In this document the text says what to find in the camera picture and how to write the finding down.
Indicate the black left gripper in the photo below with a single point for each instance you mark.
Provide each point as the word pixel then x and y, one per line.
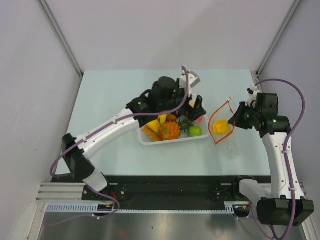
pixel 189 112

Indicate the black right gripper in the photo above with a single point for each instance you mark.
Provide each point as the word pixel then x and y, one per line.
pixel 236 119

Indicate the yellow toy bell pepper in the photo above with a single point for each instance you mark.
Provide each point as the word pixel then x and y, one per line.
pixel 221 127

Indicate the clear zip bag red zipper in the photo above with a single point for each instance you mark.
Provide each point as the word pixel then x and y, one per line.
pixel 227 144

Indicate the pink toy peach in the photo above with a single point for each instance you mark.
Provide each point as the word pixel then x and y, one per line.
pixel 199 120

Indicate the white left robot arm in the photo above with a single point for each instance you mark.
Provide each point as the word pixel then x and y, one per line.
pixel 166 96

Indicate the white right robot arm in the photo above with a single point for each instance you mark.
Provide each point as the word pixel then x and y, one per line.
pixel 285 204

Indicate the green toy bell pepper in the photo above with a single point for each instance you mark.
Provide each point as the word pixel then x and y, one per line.
pixel 195 131

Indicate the white perforated plastic basket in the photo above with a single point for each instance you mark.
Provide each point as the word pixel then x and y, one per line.
pixel 145 139

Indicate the orange toy pineapple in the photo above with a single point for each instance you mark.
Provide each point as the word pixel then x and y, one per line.
pixel 172 130

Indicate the yellow toy banana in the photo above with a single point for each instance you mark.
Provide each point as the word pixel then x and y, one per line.
pixel 152 128

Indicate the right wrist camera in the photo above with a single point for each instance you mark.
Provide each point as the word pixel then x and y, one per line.
pixel 253 90

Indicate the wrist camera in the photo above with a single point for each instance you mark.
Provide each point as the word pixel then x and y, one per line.
pixel 188 80
pixel 253 90

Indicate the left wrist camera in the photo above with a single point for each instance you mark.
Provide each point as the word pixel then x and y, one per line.
pixel 188 80

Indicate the aluminium frame post right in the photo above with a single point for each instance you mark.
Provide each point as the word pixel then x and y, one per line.
pixel 279 35

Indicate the aluminium frame post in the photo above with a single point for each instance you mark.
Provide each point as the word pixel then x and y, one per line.
pixel 55 26
pixel 279 35

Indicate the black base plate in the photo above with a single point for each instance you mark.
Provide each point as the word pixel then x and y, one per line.
pixel 175 193

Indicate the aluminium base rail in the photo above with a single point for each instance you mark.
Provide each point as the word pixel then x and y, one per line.
pixel 60 192

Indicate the aluminium frame post left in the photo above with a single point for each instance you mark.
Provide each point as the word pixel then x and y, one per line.
pixel 55 26

